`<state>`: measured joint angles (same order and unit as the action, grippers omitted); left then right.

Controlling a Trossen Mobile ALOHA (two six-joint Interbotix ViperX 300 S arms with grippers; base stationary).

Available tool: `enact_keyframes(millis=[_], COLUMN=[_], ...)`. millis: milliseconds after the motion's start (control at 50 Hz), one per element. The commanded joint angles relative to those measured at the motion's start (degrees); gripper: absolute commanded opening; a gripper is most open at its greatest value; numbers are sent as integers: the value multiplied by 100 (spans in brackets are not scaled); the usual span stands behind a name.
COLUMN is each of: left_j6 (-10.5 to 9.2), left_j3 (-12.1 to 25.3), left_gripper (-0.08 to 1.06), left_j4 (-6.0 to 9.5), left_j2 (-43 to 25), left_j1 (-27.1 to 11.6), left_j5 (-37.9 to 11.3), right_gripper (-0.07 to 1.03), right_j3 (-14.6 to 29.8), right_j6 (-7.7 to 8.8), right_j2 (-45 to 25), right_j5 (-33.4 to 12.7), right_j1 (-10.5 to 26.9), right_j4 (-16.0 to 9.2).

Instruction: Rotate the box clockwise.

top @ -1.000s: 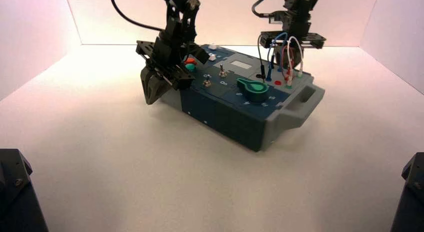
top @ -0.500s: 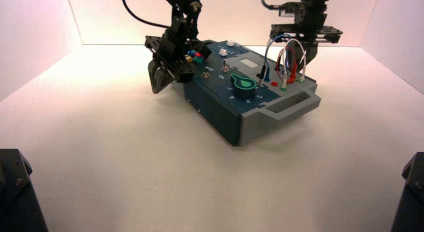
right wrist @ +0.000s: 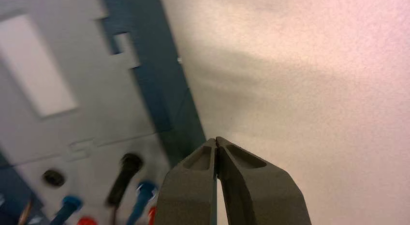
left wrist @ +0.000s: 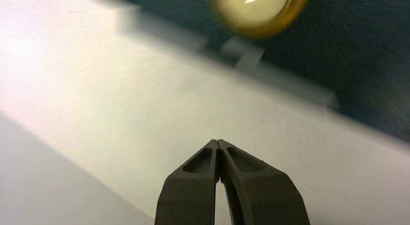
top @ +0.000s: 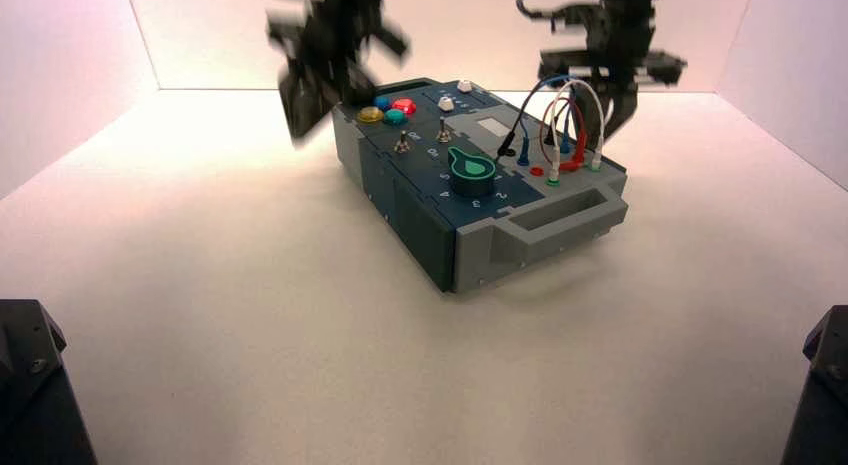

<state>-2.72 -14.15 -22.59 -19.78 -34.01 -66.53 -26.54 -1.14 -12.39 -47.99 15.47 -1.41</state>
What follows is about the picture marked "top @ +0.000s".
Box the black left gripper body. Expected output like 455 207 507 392
266 0 411 106

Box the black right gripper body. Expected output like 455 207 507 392
536 47 689 86

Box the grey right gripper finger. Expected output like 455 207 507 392
604 84 641 139
559 82 588 133

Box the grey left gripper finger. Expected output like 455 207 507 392
299 75 337 129
278 74 313 145

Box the blue and grey control box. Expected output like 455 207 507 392
331 77 629 294

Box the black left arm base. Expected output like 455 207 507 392
0 298 101 465

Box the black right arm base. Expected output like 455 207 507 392
781 304 848 465

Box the green rotary selector knob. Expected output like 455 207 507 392
447 145 498 197

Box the red jumper wire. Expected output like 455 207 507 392
539 96 591 173

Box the white jumper wire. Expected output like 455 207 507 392
544 78 605 182

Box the blue jumper wire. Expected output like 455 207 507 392
516 74 578 166

